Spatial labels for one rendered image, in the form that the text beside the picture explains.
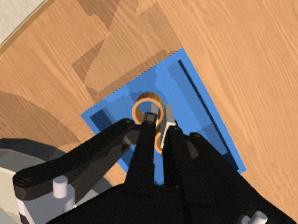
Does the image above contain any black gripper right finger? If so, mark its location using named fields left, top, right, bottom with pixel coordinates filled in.
left=160, top=104, right=297, bottom=224

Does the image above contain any bronze bushing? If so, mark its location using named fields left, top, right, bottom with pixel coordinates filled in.
left=132, top=92, right=164, bottom=125
left=155, top=123, right=163, bottom=153

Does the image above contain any blue square tray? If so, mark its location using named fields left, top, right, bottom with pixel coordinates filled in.
left=80, top=48, right=247, bottom=174

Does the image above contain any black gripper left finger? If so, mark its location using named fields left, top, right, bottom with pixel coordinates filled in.
left=12, top=102, right=158, bottom=224

